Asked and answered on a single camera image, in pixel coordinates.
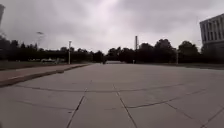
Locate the grey concrete slab pavement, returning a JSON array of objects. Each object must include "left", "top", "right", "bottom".
[{"left": 0, "top": 63, "right": 224, "bottom": 128}]

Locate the tall thin tower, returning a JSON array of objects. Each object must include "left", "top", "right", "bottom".
[{"left": 134, "top": 35, "right": 139, "bottom": 51}]

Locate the large grey building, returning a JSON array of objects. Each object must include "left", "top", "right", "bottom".
[{"left": 199, "top": 13, "right": 224, "bottom": 51}]

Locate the grass strip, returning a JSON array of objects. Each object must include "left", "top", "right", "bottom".
[{"left": 0, "top": 60, "right": 73, "bottom": 72}]

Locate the dark kerb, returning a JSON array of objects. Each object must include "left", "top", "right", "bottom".
[{"left": 0, "top": 64, "right": 91, "bottom": 89}]

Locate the raised pale side path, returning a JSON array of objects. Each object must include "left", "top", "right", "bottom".
[{"left": 0, "top": 63, "right": 87, "bottom": 82}]

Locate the street lamp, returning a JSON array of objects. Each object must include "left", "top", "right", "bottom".
[{"left": 35, "top": 31, "right": 45, "bottom": 50}]

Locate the row of dark trees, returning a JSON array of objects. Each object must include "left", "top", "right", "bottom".
[{"left": 0, "top": 35, "right": 224, "bottom": 65}]

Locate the pale pole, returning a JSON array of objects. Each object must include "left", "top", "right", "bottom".
[{"left": 67, "top": 40, "right": 73, "bottom": 65}]

